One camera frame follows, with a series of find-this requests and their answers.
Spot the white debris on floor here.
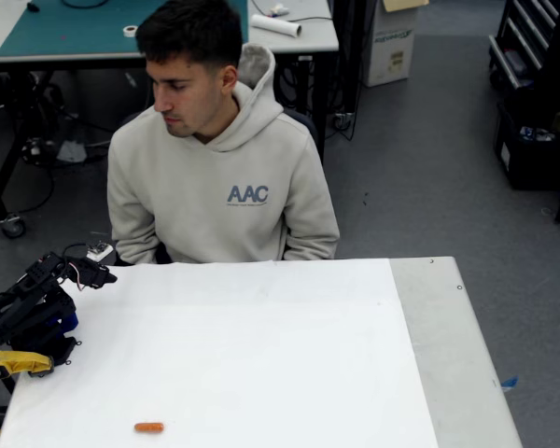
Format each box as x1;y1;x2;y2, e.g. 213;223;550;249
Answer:
55;139;88;163

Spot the man in beige hoodie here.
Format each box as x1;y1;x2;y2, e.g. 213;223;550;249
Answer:
106;0;341;266

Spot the large white paper sheet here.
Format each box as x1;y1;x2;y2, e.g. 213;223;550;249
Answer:
0;258;440;448

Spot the green cutting mat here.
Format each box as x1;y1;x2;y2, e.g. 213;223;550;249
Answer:
0;0;249;58

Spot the rolled white paper tube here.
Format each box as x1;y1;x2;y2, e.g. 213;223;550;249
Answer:
249;13;303;38

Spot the grey workbench with black legs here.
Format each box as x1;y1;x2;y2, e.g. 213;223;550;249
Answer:
0;0;356;240

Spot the white cardboard box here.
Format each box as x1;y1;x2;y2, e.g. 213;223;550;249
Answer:
361;0;421;89

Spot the manila folder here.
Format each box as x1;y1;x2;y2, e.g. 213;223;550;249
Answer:
382;0;429;13

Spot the black storage crate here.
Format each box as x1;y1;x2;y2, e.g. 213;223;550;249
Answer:
493;102;560;191

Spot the black tool drawer cabinet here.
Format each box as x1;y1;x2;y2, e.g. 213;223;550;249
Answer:
488;0;560;90

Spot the small white camera module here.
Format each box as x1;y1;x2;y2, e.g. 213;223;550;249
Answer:
86;242;115;262

